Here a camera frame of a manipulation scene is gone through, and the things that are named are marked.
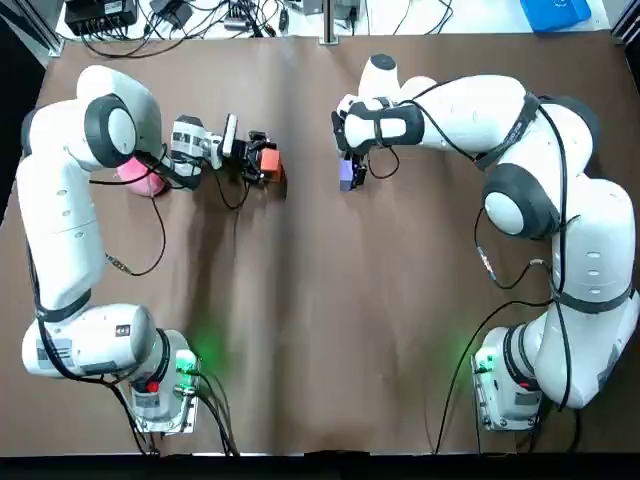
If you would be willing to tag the blue plastic tray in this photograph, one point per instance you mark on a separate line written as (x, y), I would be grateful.
(560, 14)

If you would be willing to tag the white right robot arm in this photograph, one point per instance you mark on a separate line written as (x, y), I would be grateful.
(590, 240)

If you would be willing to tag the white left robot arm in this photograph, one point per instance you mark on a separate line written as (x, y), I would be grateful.
(55, 210)

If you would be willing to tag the purple foam square block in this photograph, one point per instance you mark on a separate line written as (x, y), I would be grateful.
(346, 175)

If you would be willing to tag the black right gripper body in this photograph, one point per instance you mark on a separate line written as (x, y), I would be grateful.
(357, 150)

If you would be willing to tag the black power adapter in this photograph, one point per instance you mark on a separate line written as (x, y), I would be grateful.
(170, 11)

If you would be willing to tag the aluminium frame post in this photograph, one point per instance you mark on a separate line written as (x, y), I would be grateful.
(627, 22)
(330, 22)
(50, 37)

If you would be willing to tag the pink plush toy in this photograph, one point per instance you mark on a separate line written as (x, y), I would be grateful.
(135, 180)

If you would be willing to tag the black usb hub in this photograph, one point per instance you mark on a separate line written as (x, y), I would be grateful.
(240, 17)

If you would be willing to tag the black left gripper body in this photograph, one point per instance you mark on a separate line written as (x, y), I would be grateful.
(242, 157)

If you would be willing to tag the black network switch box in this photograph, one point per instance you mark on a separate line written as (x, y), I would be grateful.
(100, 15)

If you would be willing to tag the orange foam square block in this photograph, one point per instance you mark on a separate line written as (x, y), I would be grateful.
(270, 161)

